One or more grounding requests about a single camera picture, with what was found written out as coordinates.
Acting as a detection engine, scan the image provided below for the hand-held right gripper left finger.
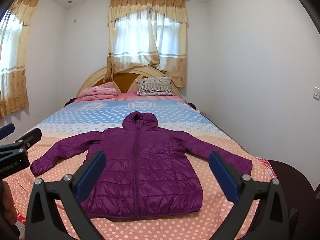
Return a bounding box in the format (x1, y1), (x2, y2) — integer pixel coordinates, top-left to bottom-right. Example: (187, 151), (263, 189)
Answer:
(25, 150), (107, 240)

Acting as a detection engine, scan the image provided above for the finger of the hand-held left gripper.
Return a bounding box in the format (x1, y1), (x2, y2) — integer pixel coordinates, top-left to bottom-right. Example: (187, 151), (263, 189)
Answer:
(15, 127), (42, 151)
(0, 123), (15, 140)

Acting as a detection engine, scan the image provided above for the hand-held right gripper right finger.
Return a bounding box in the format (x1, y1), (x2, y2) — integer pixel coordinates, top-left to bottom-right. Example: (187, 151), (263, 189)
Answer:
(208, 151), (292, 240)

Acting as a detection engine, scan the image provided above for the purple puffer jacket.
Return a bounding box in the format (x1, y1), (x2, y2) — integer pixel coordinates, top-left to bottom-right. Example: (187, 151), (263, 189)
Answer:
(29, 112), (253, 218)

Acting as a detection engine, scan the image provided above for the person's left hand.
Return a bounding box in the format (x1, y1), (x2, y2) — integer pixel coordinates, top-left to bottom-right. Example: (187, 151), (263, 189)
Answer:
(0, 180), (18, 228)

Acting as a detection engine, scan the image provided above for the bed with dotted sheet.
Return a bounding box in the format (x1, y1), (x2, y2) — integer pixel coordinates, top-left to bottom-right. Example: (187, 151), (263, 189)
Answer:
(5, 92), (278, 240)

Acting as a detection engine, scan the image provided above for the dark cloth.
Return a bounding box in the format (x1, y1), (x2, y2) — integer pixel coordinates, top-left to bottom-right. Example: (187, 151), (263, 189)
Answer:
(64, 96), (80, 108)

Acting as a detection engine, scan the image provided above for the wide cream gold curtain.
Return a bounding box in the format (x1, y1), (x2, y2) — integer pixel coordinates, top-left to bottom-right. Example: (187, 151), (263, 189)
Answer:
(0, 0), (40, 119)

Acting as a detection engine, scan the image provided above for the dark brown rounded object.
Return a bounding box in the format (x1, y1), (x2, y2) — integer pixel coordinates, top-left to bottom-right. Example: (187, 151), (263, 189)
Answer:
(264, 159), (320, 230)

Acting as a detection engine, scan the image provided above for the dark bedside object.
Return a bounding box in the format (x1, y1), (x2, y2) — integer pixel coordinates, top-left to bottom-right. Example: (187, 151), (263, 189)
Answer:
(186, 101), (208, 118)

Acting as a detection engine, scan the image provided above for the pink folded blanket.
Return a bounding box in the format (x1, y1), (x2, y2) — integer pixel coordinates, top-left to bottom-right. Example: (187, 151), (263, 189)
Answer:
(76, 82), (118, 103)

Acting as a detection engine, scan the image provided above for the cream wooden headboard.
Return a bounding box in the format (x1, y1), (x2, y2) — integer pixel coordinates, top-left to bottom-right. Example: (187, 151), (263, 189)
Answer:
(76, 66), (182, 98)

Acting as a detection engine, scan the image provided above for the striped pillow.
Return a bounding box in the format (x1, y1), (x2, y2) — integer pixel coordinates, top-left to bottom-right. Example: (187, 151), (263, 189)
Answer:
(135, 77), (174, 97)

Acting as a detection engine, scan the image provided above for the narrow cream gold curtain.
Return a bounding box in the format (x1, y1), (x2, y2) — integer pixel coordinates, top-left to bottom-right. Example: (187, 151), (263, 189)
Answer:
(107, 0), (188, 88)

